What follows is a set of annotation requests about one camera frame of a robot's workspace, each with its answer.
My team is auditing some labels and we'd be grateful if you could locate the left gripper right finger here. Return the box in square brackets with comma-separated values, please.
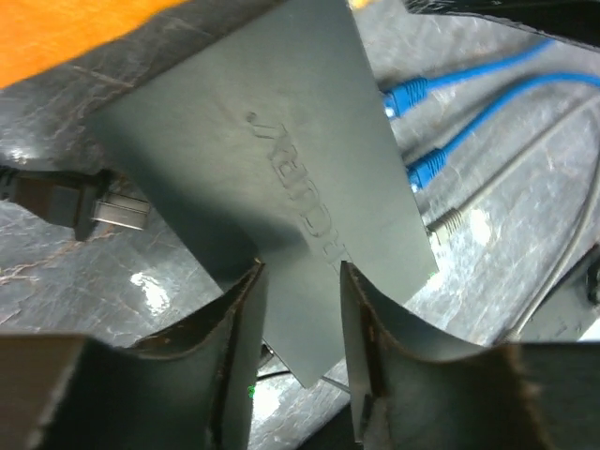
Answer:
[340, 262, 599, 449]

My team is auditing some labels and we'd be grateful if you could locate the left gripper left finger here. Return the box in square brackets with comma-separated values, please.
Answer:
[1, 262, 266, 449]

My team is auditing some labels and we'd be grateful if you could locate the black network switch box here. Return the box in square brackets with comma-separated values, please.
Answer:
[87, 1, 437, 386]

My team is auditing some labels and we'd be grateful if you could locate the orange Mickey Mouse pillow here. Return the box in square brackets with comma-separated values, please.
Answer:
[1, 0, 181, 88]

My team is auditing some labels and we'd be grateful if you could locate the grey ethernet cable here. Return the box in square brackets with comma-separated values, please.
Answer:
[428, 96, 600, 338]

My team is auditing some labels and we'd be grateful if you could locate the long blue ethernet cable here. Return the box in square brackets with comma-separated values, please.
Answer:
[405, 69, 600, 191]

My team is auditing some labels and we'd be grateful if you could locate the short blue ethernet cable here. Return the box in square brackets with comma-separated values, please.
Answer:
[382, 37, 557, 121]

